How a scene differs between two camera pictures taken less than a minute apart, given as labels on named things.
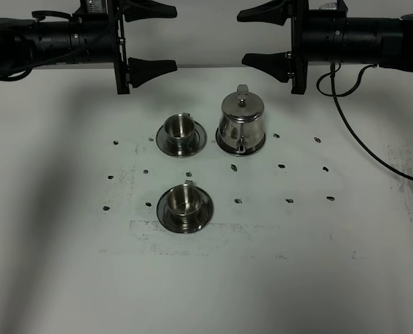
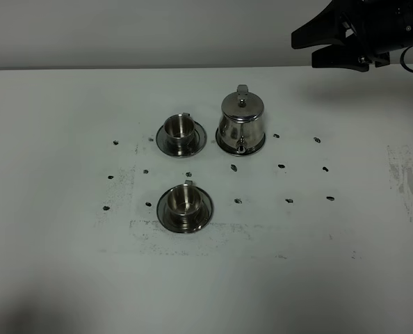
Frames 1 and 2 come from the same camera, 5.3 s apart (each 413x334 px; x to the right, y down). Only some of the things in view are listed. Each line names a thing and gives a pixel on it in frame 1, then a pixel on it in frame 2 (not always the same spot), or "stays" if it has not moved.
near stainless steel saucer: x=204 y=216 stays
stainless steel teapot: x=240 y=124 stays
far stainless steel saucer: x=199 y=140 stays
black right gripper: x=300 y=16 -> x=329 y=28
